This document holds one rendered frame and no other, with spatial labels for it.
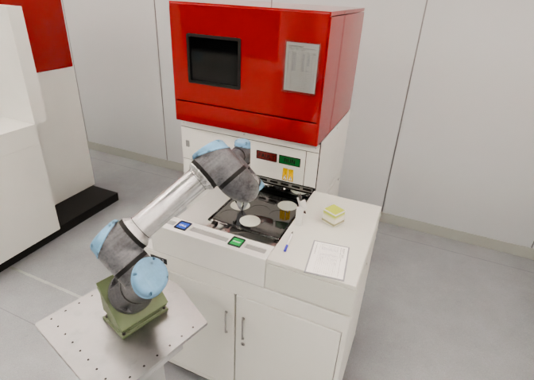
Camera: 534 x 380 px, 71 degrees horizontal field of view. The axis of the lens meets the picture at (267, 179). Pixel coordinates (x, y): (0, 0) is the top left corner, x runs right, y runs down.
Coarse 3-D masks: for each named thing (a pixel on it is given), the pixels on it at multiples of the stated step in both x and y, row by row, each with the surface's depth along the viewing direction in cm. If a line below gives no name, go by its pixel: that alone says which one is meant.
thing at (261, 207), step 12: (228, 204) 192; (252, 204) 193; (264, 204) 193; (276, 204) 194; (216, 216) 181; (228, 216) 182; (240, 216) 182; (264, 216) 183; (276, 216) 184; (288, 216) 184; (252, 228) 174; (264, 228) 174; (276, 228) 175
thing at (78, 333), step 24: (168, 288) 148; (72, 312) 135; (96, 312) 136; (168, 312) 137; (192, 312) 138; (48, 336) 126; (72, 336) 126; (96, 336) 127; (144, 336) 127; (168, 336) 128; (192, 336) 130; (72, 360) 118; (96, 360) 119; (120, 360) 119; (144, 360) 119
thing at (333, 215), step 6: (324, 210) 166; (330, 210) 165; (336, 210) 166; (342, 210) 166; (324, 216) 167; (330, 216) 165; (336, 216) 163; (342, 216) 166; (324, 222) 168; (330, 222) 166; (336, 222) 165; (342, 222) 168
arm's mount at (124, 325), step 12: (108, 300) 125; (156, 300) 134; (108, 312) 129; (120, 312) 126; (144, 312) 130; (156, 312) 134; (120, 324) 124; (132, 324) 126; (144, 324) 131; (120, 336) 127
